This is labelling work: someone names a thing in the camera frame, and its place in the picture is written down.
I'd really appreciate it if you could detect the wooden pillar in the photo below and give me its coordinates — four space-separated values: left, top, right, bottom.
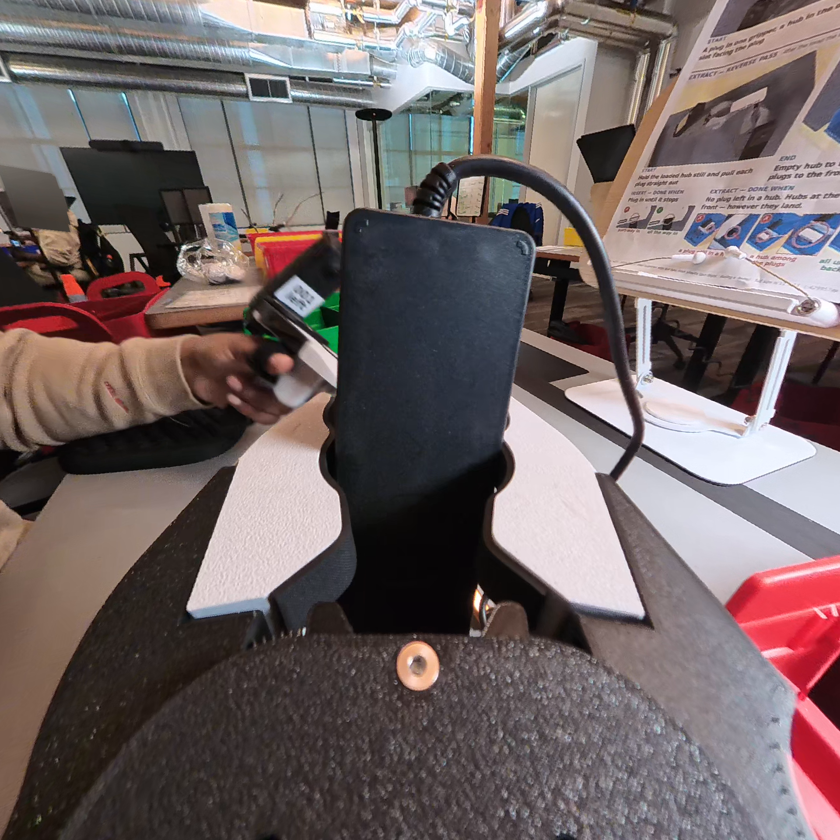
471 0 505 161

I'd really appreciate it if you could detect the red tote with handle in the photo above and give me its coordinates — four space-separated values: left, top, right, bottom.
84 271 168 322

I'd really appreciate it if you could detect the black backpack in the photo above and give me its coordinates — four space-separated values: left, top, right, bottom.
77 222 127 278

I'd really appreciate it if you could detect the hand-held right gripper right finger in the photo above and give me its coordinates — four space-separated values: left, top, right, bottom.
476 395 648 643

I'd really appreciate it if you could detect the paper sheet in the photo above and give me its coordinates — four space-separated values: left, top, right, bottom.
164 283 256 309

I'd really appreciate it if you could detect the clear plastic bag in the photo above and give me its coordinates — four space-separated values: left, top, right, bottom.
176 238 252 287

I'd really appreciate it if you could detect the instruction poster on white stand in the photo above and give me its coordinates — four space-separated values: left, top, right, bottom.
577 66 840 342

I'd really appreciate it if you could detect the blue striped jacket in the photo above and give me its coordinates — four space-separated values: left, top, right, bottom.
491 202 546 245

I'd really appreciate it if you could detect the black wedge-shaped object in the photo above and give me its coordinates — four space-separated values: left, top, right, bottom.
576 125 637 186

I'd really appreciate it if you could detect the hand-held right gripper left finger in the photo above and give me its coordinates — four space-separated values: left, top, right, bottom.
185 392 359 647

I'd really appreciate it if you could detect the black floor lamp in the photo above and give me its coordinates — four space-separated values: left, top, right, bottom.
355 108 393 211

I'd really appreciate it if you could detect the person's left hand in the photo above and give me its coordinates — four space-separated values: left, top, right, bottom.
180 331 296 425

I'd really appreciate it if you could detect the white document stand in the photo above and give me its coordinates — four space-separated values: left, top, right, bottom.
566 259 840 488

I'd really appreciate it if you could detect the person's left forearm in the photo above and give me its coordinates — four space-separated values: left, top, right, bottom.
0 327 214 454

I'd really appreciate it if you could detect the wooden table with black legs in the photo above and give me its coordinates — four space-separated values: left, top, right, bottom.
533 245 588 329

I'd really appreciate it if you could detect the black swivel chair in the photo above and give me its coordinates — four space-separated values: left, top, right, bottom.
646 302 700 368

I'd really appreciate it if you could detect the green storage bin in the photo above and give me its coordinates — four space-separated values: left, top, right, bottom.
244 289 341 349

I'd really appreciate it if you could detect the black usb hub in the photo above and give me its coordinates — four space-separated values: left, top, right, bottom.
333 207 536 636

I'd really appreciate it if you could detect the wipes canister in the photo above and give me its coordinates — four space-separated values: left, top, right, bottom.
198 202 241 249

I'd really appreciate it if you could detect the large red plastic bin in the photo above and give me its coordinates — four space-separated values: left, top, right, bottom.
725 554 840 840

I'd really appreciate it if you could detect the printed instruction sheet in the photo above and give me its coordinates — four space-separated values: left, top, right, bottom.
602 0 840 304

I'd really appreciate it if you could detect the ceiling air vent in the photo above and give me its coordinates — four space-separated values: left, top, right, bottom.
246 73 294 103

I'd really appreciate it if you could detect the black hub cable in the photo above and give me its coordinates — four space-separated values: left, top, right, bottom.
411 155 645 481

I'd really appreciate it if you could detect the black display screen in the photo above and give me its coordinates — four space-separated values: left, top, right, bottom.
59 140 214 280

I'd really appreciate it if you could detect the silver ceiling duct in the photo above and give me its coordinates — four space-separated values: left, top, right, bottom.
0 54 378 109

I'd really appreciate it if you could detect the black wrist rest pad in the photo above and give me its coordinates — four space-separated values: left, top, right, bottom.
58 407 252 476

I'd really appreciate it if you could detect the red plastic tote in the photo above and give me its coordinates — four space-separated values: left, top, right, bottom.
0 302 118 343

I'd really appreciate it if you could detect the brown work table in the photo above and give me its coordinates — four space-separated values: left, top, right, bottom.
144 262 263 330

